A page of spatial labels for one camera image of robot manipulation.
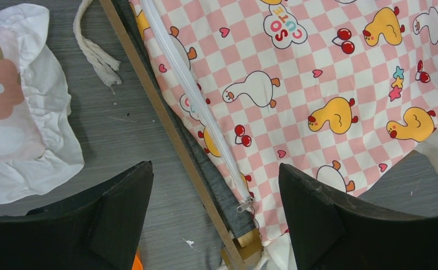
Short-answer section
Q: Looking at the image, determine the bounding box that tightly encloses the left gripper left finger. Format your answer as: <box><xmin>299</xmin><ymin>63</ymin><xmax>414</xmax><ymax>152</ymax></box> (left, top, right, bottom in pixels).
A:
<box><xmin>0</xmin><ymin>161</ymin><xmax>154</xmax><ymax>269</ymax></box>

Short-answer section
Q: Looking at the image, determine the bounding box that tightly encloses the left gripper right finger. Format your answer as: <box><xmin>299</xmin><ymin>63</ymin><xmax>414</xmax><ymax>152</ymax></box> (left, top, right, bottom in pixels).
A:
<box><xmin>278</xmin><ymin>164</ymin><xmax>438</xmax><ymax>269</ymax></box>

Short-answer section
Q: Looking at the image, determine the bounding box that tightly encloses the wooden pet bed frame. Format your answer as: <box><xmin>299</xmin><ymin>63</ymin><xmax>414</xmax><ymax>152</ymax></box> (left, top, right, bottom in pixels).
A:
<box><xmin>100</xmin><ymin>1</ymin><xmax>262</xmax><ymax>269</ymax></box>

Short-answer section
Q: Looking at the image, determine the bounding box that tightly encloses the pink checkered duck blanket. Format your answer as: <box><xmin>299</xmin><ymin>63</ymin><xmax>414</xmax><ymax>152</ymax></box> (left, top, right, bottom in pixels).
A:
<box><xmin>129</xmin><ymin>1</ymin><xmax>438</xmax><ymax>269</ymax></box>

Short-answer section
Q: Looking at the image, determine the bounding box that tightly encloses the orange plastic arch piece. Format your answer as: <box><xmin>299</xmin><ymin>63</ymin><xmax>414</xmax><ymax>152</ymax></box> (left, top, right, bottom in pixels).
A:
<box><xmin>132</xmin><ymin>250</ymin><xmax>144</xmax><ymax>270</ymax></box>

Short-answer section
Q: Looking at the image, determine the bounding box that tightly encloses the white floral pillow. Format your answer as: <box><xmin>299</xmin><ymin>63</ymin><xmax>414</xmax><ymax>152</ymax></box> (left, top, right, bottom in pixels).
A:
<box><xmin>0</xmin><ymin>3</ymin><xmax>84</xmax><ymax>204</ymax></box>

